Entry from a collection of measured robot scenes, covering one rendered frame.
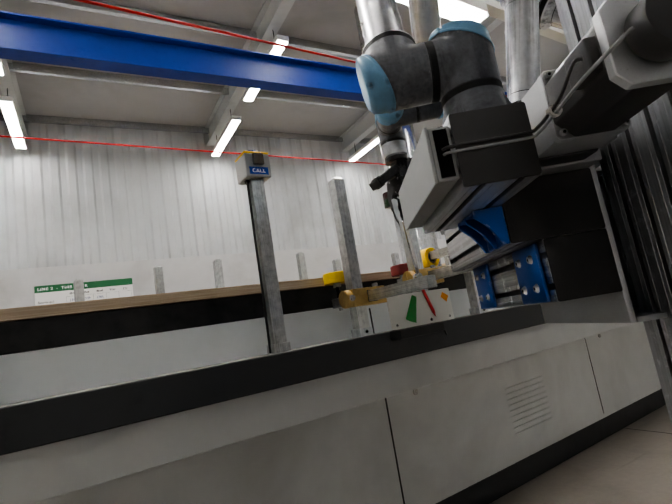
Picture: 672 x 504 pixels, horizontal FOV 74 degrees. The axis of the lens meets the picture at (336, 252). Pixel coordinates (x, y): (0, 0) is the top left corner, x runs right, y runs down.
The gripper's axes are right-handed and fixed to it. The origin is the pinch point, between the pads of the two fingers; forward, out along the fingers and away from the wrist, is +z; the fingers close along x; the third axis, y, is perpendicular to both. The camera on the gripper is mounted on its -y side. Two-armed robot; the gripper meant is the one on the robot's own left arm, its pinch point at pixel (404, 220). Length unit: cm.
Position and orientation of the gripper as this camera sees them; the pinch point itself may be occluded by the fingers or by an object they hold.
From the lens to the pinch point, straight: 135.2
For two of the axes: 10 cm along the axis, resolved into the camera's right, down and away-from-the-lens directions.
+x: -5.2, 2.1, 8.2
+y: 8.3, -0.8, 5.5
